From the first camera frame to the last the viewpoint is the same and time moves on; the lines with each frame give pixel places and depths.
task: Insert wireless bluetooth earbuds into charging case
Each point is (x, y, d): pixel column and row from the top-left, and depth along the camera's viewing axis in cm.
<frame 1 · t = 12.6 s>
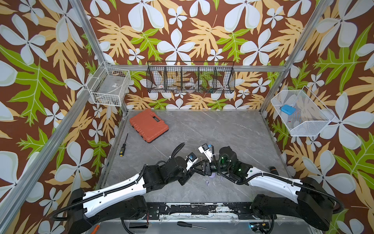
left hand: (191, 166, 73), fingers open
right hand: (191, 170, 70), fingers open
red plastic tool case: (148, 125, 112), on the table
yellow black screwdriver: (121, 153, 95), point 3 cm above the table
blue case in basket: (288, 109, 87), point 27 cm above the table
purple earbud left: (207, 183, 85), on the table

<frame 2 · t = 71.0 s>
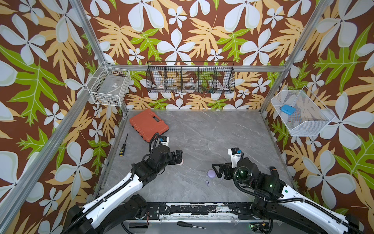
left hand: (176, 150, 79), fingers open
right hand: (216, 165, 73), fingers open
the named things where they were.

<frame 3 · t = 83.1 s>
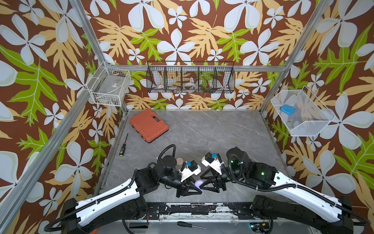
left hand: (201, 190, 61), fingers closed
right hand: (201, 182, 61), fingers open
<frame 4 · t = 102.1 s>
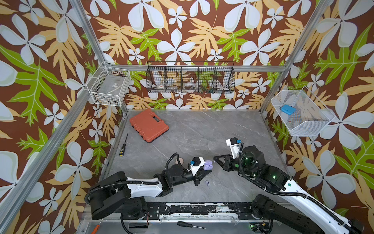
left hand: (210, 166, 72), fingers closed
right hand: (213, 158, 68), fingers closed
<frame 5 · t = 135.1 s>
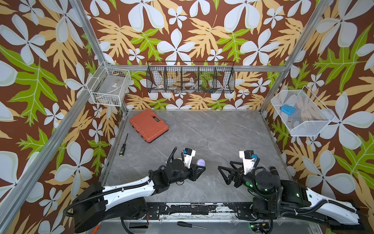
left hand: (205, 167, 72), fingers closed
right hand: (221, 167, 63), fingers open
